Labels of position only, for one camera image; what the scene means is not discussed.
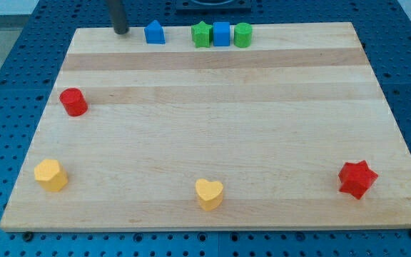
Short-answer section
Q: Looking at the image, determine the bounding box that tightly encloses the blue triangle block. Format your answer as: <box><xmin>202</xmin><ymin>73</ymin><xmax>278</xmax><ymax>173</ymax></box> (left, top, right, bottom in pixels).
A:
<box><xmin>144</xmin><ymin>20</ymin><xmax>166</xmax><ymax>44</ymax></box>

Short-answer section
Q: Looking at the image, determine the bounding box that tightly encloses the green star block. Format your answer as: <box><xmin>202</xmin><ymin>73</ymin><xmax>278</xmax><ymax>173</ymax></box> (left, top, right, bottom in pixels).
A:
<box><xmin>191</xmin><ymin>21</ymin><xmax>213</xmax><ymax>48</ymax></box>

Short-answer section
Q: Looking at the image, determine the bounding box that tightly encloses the red star block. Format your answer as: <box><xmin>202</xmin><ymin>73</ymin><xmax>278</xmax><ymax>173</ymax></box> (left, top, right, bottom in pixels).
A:
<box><xmin>338</xmin><ymin>160</ymin><xmax>379</xmax><ymax>200</ymax></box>

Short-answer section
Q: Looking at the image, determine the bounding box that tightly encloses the yellow heart block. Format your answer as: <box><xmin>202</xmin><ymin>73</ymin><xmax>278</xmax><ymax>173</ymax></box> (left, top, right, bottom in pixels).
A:
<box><xmin>195</xmin><ymin>178</ymin><xmax>224</xmax><ymax>211</ymax></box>

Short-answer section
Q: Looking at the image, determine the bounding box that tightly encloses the wooden board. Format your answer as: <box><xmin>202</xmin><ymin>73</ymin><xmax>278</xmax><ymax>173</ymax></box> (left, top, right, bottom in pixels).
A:
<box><xmin>0</xmin><ymin>22</ymin><xmax>411</xmax><ymax>232</ymax></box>

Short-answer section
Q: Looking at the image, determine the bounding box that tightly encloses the blue cube block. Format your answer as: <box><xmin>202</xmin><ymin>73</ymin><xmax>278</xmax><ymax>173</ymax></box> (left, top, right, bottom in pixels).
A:
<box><xmin>213</xmin><ymin>21</ymin><xmax>230</xmax><ymax>46</ymax></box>

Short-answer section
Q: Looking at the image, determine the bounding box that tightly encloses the green cylinder block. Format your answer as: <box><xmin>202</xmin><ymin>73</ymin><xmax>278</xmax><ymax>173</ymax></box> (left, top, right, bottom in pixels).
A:
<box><xmin>233</xmin><ymin>22</ymin><xmax>253</xmax><ymax>48</ymax></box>

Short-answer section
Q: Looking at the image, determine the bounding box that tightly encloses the red cylinder block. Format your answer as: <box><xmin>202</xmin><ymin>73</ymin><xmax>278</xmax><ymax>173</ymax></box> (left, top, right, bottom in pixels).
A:
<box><xmin>59</xmin><ymin>88</ymin><xmax>88</xmax><ymax>116</ymax></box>

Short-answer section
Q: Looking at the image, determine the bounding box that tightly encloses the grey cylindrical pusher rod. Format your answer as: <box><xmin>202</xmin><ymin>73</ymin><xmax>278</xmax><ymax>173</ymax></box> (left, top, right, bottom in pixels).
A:
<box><xmin>106</xmin><ymin>0</ymin><xmax>129</xmax><ymax>35</ymax></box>

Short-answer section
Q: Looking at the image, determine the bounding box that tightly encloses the yellow hexagon block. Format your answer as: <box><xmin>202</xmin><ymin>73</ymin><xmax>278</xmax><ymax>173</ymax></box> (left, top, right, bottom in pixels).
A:
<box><xmin>34</xmin><ymin>159</ymin><xmax>69</xmax><ymax>192</ymax></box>

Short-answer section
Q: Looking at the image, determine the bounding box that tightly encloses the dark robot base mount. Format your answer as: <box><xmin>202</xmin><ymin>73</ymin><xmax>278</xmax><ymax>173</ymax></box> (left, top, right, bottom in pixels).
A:
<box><xmin>175</xmin><ymin>0</ymin><xmax>252</xmax><ymax>13</ymax></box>

